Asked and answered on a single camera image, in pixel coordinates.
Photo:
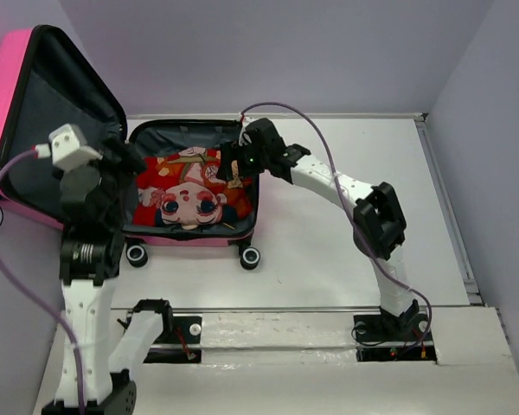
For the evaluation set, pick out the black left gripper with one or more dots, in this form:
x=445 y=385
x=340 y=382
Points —
x=130 y=164

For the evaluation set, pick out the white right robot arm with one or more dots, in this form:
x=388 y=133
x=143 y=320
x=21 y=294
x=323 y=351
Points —
x=374 y=211

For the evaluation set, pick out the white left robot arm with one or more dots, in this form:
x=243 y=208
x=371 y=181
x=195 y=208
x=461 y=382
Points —
x=97 y=378

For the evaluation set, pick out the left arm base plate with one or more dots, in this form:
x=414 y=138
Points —
x=182 y=345

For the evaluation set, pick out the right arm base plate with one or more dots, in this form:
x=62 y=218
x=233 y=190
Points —
x=375 y=344

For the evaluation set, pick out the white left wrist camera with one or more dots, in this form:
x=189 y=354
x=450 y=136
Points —
x=69 y=148

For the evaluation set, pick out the red patterned cloth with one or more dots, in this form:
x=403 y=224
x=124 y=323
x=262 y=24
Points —
x=182 y=189

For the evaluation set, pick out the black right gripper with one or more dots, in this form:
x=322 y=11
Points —
x=230 y=152

